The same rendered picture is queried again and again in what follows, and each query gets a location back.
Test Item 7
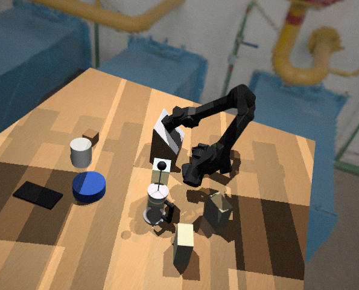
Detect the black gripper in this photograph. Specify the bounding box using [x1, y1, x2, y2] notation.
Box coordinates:
[182, 157, 232, 179]

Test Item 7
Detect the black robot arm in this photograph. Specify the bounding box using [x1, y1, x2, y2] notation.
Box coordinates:
[161, 84, 256, 188]

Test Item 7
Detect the black flat rectangular pad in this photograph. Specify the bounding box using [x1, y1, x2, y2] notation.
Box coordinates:
[12, 181, 63, 210]

